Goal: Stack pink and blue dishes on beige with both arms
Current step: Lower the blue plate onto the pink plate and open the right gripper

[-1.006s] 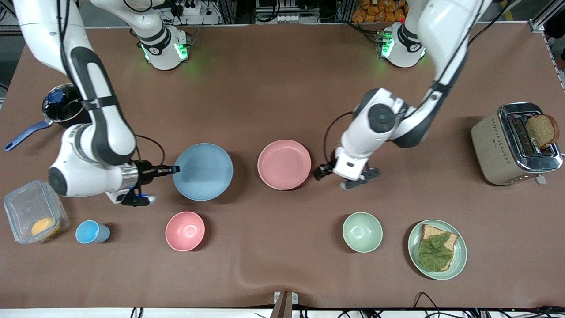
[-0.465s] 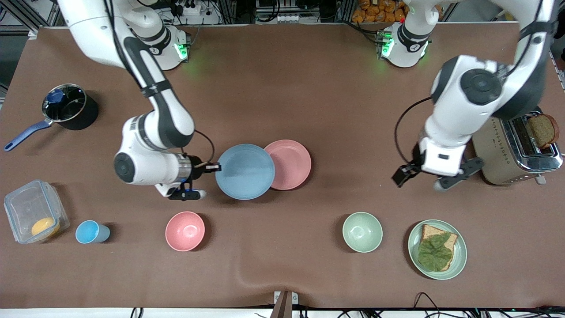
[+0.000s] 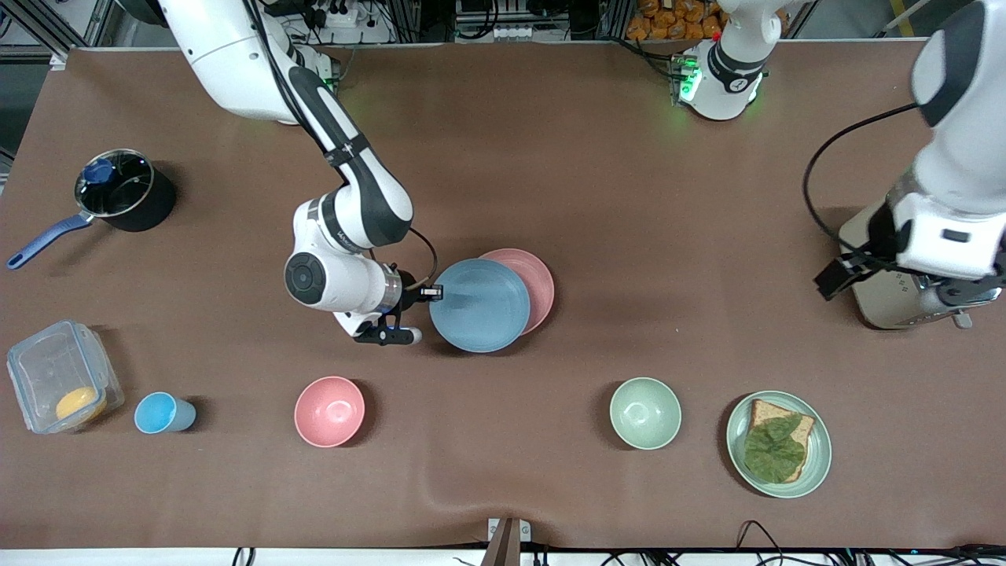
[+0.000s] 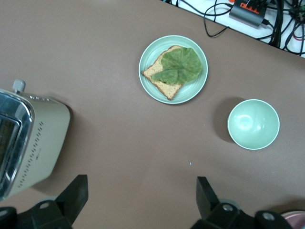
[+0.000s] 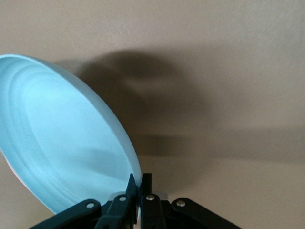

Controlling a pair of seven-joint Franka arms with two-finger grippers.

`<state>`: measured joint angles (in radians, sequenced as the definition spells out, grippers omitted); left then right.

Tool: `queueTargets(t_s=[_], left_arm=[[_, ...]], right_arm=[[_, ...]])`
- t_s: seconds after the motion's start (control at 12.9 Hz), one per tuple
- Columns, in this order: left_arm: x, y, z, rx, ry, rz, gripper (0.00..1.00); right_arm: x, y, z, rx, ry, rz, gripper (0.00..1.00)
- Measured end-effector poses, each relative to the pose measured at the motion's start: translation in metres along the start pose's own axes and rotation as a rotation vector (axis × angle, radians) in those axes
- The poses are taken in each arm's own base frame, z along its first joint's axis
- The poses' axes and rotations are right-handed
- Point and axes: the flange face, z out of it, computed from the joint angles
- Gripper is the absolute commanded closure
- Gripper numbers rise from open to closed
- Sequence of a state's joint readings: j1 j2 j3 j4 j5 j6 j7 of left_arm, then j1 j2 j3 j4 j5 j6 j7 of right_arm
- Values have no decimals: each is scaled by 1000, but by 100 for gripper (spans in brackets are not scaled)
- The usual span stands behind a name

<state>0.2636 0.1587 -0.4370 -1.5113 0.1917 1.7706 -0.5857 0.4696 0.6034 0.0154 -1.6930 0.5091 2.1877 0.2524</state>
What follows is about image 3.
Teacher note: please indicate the bag of orange snacks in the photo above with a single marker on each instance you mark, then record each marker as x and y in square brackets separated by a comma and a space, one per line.
[676, 20]

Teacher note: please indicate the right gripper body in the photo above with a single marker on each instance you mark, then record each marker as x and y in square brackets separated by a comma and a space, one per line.
[407, 282]

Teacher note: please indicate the yellow round food piece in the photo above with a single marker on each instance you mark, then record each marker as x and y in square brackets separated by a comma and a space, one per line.
[80, 404]

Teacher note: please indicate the pink plate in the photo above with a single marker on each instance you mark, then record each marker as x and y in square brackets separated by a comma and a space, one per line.
[538, 287]

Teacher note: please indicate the clear plastic container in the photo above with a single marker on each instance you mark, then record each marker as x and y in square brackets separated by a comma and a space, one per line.
[47, 365]

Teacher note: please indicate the green bowl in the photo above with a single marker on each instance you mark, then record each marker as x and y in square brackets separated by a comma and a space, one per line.
[645, 413]

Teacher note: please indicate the white power strip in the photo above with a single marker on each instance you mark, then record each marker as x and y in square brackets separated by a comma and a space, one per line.
[346, 16]

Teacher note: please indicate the green plate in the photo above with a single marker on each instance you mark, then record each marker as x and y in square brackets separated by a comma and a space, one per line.
[819, 464]

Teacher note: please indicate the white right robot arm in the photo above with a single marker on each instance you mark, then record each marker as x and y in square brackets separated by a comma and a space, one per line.
[236, 63]

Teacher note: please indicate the blue cup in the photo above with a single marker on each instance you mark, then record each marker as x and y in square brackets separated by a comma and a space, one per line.
[157, 413]

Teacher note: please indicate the green lettuce leaf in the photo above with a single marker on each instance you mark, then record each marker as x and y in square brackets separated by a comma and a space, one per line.
[774, 452]

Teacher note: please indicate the brown bread slice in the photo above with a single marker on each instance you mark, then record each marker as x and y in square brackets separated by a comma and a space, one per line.
[802, 431]

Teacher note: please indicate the blue plate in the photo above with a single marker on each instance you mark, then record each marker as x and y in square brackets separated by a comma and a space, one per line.
[479, 306]

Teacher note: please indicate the brown table mat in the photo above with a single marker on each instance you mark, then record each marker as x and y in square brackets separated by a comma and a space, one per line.
[629, 196]

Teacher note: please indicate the metal table bracket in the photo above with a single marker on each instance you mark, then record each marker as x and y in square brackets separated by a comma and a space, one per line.
[508, 538]

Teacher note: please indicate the beige chrome toaster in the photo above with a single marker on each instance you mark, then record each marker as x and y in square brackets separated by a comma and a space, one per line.
[888, 303]

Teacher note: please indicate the glass lid with blue knob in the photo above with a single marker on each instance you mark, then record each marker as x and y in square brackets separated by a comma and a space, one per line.
[118, 185]

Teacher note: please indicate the pink bowl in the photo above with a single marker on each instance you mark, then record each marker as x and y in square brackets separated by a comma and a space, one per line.
[329, 411]

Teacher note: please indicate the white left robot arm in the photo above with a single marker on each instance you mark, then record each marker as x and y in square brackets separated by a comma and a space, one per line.
[967, 118]

